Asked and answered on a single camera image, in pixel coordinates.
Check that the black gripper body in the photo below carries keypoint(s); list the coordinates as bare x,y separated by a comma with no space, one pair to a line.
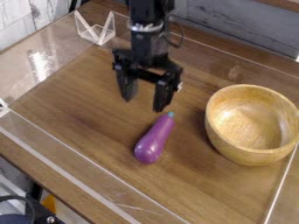
147,57

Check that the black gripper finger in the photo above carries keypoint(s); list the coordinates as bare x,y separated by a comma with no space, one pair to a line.
163,95
127,83

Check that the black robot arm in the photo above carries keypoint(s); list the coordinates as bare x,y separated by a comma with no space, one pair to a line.
150,15

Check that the black clamp with cable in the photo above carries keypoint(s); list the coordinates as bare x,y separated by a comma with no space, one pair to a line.
37,214

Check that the purple toy eggplant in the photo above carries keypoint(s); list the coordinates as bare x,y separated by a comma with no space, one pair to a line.
150,146

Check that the brown wooden bowl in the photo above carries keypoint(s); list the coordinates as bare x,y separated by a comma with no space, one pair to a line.
253,124

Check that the clear acrylic tray walls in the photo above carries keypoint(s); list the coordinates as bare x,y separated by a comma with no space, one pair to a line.
69,132

